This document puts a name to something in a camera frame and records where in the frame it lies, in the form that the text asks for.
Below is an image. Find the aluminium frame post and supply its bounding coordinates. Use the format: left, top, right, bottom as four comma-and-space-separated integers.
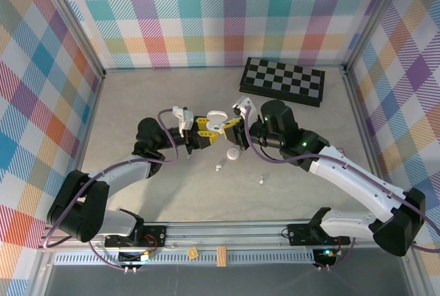
36, 0, 107, 80
342, 0, 413, 76

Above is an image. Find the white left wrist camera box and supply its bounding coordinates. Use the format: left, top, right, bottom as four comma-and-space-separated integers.
171, 105, 196, 134

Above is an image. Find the black controller board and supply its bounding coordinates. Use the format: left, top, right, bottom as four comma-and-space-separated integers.
313, 248, 337, 266
118, 250, 154, 266

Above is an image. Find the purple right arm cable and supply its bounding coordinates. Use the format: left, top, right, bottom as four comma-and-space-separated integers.
235, 105, 440, 272

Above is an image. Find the aluminium side rail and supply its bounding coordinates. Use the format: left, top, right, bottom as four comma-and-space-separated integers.
74, 72, 106, 177
340, 65, 395, 194

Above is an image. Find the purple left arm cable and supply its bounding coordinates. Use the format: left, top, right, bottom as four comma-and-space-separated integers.
43, 109, 179, 273

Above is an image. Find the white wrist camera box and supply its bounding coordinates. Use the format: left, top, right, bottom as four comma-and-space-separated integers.
232, 95, 257, 124
171, 105, 196, 134

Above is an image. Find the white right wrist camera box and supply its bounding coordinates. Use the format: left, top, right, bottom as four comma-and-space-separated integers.
232, 95, 257, 124

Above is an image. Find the black grey folded chessboard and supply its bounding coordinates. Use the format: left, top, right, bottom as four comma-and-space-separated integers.
239, 56, 326, 107

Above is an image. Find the grey slotted cable duct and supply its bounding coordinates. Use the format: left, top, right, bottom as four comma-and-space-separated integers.
54, 253, 319, 266

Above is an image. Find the white oval charging case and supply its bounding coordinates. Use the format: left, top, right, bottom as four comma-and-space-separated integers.
205, 109, 228, 133

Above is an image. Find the wide aluminium base rail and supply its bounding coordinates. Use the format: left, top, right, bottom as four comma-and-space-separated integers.
37, 219, 417, 252

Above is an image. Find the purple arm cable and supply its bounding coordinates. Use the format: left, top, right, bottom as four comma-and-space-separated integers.
235, 105, 440, 272
43, 109, 179, 273

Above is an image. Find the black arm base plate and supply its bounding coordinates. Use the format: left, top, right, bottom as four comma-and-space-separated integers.
104, 225, 168, 248
287, 222, 351, 246

